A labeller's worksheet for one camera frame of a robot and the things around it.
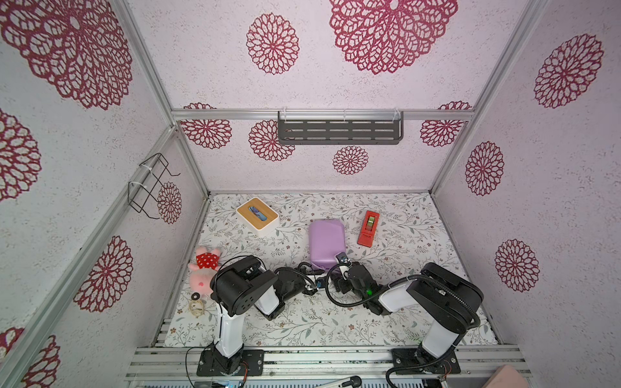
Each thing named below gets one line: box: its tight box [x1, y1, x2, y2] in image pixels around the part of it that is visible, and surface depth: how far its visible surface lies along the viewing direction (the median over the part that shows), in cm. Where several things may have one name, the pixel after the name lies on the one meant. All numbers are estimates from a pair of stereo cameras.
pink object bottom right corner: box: [481, 364, 529, 388], surface depth 71 cm
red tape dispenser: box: [357, 210, 381, 249], surface depth 104 cm
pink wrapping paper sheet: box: [308, 219, 347, 270], surface depth 98 cm
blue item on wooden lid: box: [248, 206, 268, 222], surface depth 109 cm
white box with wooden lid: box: [236, 197, 280, 238], surface depth 107 cm
